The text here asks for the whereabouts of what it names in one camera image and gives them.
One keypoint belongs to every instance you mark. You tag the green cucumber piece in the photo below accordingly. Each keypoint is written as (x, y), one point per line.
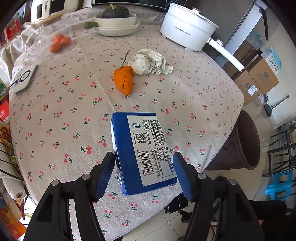
(89, 24)

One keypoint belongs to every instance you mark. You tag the white paper tissue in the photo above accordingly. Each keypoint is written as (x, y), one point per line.
(147, 62)

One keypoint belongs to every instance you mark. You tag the blue cardboard box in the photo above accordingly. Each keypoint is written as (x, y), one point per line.
(141, 153)

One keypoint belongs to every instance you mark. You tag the white toaster appliance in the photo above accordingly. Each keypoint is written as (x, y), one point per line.
(40, 10)

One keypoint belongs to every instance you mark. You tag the red labelled jar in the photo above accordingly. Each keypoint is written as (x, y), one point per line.
(12, 29)

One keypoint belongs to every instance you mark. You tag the grey refrigerator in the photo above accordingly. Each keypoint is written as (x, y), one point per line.
(223, 26)

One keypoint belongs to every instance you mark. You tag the white electric cooking pot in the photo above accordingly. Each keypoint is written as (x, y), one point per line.
(188, 28)

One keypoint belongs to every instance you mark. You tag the white wireless charger device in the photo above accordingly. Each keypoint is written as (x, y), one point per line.
(25, 80)

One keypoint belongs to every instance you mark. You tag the stacked white bowls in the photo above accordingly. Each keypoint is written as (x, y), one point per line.
(117, 27)

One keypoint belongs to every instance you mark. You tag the brown cardboard box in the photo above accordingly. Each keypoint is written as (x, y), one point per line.
(262, 74)
(248, 87)

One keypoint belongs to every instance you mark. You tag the black wire rack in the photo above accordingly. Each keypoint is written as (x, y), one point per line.
(9, 163)

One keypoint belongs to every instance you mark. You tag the small blue white box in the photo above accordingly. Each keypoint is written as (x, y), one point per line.
(272, 59)

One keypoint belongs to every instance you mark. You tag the thin brown twig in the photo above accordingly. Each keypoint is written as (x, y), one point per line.
(123, 63)

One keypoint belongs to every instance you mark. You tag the cherry print tablecloth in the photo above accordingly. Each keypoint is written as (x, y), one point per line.
(61, 125)

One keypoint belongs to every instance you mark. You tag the orange tangerine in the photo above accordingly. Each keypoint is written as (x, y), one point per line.
(58, 38)
(56, 47)
(66, 41)

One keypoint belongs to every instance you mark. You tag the orange peel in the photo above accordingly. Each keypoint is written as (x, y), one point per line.
(123, 78)

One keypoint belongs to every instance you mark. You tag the glass jar with wooden lid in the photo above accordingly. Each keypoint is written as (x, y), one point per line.
(39, 42)

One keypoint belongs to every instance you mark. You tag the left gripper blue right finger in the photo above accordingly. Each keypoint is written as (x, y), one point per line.
(199, 189)

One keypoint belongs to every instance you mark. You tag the brown plastic trash bin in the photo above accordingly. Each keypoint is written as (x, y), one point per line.
(241, 149)

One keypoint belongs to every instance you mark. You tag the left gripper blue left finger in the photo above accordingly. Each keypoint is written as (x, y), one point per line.
(88, 189)

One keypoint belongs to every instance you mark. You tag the dark green squash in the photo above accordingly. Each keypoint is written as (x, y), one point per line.
(115, 12)

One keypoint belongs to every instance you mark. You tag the blue plastic stool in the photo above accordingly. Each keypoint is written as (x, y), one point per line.
(281, 186)

